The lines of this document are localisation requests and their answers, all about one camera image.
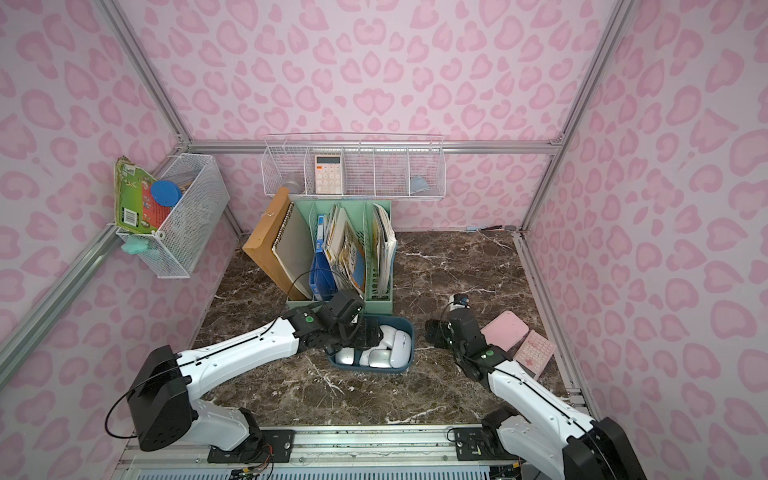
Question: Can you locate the silver grey mouse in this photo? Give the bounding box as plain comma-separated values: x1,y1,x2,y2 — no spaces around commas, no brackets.
368,349,392,369

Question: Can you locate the teal storage box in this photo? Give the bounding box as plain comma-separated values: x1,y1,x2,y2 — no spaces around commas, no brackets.
327,315,415,374

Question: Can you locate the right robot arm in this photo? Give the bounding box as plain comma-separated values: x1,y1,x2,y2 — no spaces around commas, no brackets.
425,304,646,479

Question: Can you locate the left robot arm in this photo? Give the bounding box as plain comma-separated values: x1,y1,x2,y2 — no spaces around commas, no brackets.
126,290,383,458

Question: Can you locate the blue folder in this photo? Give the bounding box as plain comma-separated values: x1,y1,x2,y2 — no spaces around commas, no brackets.
309,215,338,301

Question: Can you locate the pink case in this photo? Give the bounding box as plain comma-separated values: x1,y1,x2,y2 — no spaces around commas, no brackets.
481,310,530,351

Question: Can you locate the picture books stack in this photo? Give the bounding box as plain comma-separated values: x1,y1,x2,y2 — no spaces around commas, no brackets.
324,204,366,297

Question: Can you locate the pink calculator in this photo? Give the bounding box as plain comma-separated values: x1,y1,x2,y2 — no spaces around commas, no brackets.
514,330,557,380

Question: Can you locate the green file organizer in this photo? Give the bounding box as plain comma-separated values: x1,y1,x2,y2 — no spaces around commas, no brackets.
289,200,397,315

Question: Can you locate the grey spiral notebook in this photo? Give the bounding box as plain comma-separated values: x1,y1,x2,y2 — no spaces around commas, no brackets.
272,202,315,300

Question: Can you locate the brown folder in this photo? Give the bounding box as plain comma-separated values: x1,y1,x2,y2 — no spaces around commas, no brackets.
242,187,307,300

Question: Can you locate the white calculator in basket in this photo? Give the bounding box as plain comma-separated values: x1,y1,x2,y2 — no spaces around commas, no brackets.
315,154,343,195

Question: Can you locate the white mesh side basket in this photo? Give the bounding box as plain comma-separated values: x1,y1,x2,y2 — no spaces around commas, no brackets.
115,153,230,279

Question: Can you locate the blue round lid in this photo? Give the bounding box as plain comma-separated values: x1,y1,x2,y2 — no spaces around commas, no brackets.
150,180,183,208

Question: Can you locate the mint green clip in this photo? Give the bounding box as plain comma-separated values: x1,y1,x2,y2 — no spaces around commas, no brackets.
121,235,161,259

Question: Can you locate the green card package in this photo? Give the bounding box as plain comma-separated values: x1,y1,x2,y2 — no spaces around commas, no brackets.
114,156,171,235

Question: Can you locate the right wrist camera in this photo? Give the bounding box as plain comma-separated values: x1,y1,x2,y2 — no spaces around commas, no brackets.
449,293,470,310

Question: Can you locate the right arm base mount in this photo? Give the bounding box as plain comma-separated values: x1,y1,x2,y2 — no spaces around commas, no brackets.
446,427,517,461

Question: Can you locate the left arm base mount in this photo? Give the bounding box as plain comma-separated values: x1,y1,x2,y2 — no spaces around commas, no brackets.
207,429,296,465

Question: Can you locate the long white wire basket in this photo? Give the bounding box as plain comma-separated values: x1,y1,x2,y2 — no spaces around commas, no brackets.
261,140,447,200

